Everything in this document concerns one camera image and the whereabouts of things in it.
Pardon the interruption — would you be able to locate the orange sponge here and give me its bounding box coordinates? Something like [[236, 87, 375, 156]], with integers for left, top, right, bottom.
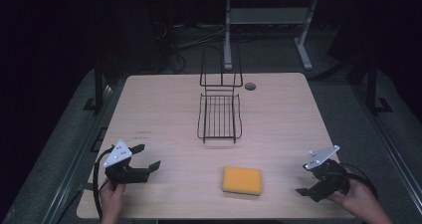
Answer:
[[221, 165, 263, 197]]

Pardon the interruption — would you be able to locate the grey metal stand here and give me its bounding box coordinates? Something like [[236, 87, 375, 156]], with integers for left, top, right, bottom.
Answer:
[[222, 0, 319, 72]]

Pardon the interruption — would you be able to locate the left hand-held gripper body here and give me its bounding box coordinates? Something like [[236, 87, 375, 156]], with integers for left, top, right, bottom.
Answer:
[[103, 138, 150, 186]]

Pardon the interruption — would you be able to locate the bundle of floor cables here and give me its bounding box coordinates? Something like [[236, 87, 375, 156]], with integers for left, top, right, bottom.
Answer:
[[153, 19, 227, 75]]

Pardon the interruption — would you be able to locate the person's left hand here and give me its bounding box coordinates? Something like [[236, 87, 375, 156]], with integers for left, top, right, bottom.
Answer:
[[99, 180, 127, 224]]

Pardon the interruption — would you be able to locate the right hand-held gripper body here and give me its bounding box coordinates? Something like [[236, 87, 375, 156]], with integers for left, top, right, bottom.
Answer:
[[303, 144, 351, 204]]

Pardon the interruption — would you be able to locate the dark upright post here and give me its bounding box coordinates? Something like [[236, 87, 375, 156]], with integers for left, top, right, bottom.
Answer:
[[365, 54, 379, 114]]

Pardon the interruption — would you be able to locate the black wire rack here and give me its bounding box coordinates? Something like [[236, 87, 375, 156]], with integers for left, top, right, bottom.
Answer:
[[196, 44, 244, 144]]

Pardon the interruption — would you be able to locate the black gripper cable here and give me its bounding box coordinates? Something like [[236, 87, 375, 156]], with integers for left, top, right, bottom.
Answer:
[[337, 162, 379, 200], [93, 145, 115, 220]]

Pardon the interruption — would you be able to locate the person's right hand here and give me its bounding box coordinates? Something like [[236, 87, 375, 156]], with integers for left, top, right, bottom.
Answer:
[[325, 169, 378, 219]]

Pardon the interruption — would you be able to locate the aluminium frame rail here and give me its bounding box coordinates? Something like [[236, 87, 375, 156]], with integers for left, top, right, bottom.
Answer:
[[351, 84, 422, 216], [41, 84, 115, 224]]

